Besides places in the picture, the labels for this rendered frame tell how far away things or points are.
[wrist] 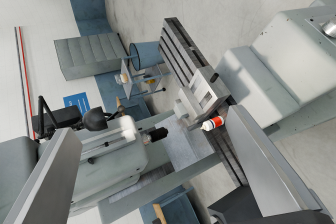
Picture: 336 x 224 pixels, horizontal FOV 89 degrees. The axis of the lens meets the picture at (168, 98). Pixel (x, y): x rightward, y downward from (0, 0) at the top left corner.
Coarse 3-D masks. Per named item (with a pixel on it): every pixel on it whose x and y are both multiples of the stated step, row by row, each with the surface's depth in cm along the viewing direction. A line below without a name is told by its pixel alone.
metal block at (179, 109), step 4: (176, 104) 79; (180, 104) 79; (176, 108) 79; (180, 108) 78; (184, 108) 78; (176, 112) 80; (180, 112) 77; (184, 112) 77; (180, 116) 78; (184, 116) 80
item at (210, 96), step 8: (200, 72) 67; (208, 72) 68; (192, 80) 74; (200, 80) 68; (208, 80) 66; (216, 80) 67; (192, 88) 75; (200, 88) 70; (208, 88) 65; (216, 88) 65; (224, 88) 66; (200, 96) 72; (208, 96) 67; (216, 96) 63; (224, 96) 64; (200, 104) 73; (208, 104) 68; (216, 104) 71; (208, 112) 76; (184, 120) 82; (200, 120) 83; (192, 128) 89
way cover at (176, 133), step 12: (168, 120) 112; (180, 120) 110; (168, 132) 110; (180, 132) 108; (192, 132) 105; (204, 132) 101; (168, 144) 107; (180, 144) 106; (192, 144) 103; (204, 144) 100; (180, 156) 103; (192, 156) 102; (204, 156) 99; (180, 168) 101
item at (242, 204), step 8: (232, 192) 72; (240, 192) 69; (248, 192) 65; (224, 200) 68; (232, 200) 65; (240, 200) 62; (248, 200) 63; (208, 208) 68; (216, 208) 64; (224, 208) 61; (232, 208) 60; (240, 208) 61; (248, 208) 62; (256, 208) 63; (216, 216) 62; (224, 216) 59; (232, 216) 59; (240, 216) 60; (248, 216) 61; (256, 216) 61
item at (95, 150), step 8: (112, 136) 55; (120, 136) 56; (128, 136) 56; (88, 144) 53; (96, 144) 53; (104, 144) 53; (112, 144) 54; (120, 144) 55; (128, 144) 58; (88, 152) 52; (96, 152) 52; (104, 152) 54; (80, 160) 50
